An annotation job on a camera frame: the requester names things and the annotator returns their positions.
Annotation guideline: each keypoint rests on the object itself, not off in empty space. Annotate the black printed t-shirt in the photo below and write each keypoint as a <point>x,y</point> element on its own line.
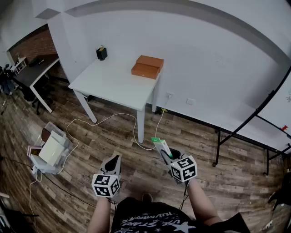
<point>147,218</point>

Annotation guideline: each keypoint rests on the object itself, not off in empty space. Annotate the yellow green floor item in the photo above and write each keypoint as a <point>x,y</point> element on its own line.
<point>163,110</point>

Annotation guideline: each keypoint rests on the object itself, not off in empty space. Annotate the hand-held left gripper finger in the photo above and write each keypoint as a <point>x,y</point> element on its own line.
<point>103,167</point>
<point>118,169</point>

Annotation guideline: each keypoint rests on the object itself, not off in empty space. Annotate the large white box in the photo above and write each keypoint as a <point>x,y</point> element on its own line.
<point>53,149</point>

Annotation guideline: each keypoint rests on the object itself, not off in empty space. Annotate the clear plastic bin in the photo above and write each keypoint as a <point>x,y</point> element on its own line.
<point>66,145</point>

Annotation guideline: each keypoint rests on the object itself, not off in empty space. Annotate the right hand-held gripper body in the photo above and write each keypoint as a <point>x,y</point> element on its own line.
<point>184,169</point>

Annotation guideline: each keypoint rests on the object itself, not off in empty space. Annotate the person's right forearm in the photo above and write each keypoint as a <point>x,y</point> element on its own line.
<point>202,202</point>

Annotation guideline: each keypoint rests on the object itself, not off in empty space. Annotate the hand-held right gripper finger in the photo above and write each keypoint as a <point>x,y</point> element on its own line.
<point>176,154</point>
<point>166,158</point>

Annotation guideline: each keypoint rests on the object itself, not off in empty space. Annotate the white wall outlet with plug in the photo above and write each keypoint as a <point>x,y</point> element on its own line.
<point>169,94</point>

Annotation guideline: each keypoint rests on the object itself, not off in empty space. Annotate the black item on desk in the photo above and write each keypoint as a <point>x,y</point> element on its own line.
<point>36,62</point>

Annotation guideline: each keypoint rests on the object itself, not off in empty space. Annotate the black square holder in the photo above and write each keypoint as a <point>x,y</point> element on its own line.
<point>101,54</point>

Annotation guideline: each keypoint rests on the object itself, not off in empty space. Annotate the black office chair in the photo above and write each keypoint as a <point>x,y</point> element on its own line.
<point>39,95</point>

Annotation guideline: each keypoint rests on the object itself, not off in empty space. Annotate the white table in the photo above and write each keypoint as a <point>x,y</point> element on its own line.
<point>109,82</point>

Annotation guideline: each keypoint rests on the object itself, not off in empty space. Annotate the orange box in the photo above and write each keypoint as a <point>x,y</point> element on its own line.
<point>146,67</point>

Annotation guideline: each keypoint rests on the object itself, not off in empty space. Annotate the person's left forearm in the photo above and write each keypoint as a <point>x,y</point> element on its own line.
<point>100,216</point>

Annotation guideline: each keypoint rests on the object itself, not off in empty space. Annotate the dark desk with white frame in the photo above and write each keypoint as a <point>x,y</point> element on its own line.
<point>29,72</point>

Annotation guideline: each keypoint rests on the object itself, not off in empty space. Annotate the small white floor item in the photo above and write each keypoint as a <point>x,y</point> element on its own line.
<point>267,225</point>

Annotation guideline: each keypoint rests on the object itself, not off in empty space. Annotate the small yellow green decoration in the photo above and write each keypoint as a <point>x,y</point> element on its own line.
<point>101,47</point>

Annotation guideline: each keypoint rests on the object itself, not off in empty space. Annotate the dark bag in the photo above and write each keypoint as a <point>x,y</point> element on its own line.
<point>6,85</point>

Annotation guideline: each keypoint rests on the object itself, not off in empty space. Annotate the black metal frame table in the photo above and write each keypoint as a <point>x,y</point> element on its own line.
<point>276,107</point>

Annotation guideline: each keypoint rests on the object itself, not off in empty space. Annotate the person's shoe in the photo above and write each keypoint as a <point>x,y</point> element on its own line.
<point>147,197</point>

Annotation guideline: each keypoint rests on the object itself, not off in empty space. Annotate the red magnet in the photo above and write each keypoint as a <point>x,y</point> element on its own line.
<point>284,127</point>

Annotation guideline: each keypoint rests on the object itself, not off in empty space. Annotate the small white shelf rack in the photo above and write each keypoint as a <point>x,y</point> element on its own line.
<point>20,64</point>

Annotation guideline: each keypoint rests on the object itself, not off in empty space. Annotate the pink bordered book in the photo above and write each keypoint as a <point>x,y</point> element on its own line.
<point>34,150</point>

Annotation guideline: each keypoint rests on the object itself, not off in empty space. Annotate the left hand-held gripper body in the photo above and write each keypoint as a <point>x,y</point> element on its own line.
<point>105,185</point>

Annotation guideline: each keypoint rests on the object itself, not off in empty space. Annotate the brown flat item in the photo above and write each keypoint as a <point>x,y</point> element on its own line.
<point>46,135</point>

